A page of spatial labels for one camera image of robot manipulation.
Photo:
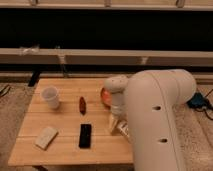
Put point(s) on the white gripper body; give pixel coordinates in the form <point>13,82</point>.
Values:
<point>117,105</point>

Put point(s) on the black rectangular remote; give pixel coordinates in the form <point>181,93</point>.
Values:
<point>85,136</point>

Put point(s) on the blue device with cables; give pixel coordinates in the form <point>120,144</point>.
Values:
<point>201,103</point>

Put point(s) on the white labelled bottle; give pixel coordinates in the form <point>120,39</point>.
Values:
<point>122,127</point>

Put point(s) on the translucent plastic cup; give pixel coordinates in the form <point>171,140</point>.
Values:
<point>50,95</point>

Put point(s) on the wooden table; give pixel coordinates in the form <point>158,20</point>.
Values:
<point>67,119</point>

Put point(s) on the small dark red object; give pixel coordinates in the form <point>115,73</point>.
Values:
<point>82,105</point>

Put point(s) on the beige sponge block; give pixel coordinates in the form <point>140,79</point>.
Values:
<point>46,136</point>

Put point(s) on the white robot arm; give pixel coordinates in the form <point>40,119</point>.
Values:
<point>146,101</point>

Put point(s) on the orange bowl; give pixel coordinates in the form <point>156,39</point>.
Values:
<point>105,97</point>

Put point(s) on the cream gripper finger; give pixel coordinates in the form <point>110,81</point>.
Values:
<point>113,120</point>

